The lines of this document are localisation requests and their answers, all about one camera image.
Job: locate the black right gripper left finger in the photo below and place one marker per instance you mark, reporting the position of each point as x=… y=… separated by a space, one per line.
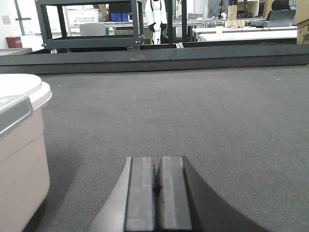
x=130 y=206

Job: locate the white long desk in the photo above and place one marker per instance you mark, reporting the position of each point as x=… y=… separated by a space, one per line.
x=244 y=34

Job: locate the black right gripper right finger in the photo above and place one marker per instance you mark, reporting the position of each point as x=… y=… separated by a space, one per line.
x=186 y=203

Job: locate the blue crate in background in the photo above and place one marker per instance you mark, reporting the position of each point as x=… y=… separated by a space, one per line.
x=119 y=17

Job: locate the white humanoid robot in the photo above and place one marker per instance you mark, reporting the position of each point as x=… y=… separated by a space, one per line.
x=156 y=16

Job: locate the black metal shelf cart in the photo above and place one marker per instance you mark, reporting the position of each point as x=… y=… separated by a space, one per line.
x=68 y=42

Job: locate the red box on wall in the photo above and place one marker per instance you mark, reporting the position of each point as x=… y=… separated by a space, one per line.
x=14 y=42

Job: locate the black office chair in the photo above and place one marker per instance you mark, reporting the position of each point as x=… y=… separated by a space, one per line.
x=278 y=7

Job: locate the cardboard box at right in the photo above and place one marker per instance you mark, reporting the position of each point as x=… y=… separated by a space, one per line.
x=302 y=21

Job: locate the yellow paper cup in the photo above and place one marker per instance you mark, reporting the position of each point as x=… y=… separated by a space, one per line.
x=219 y=29

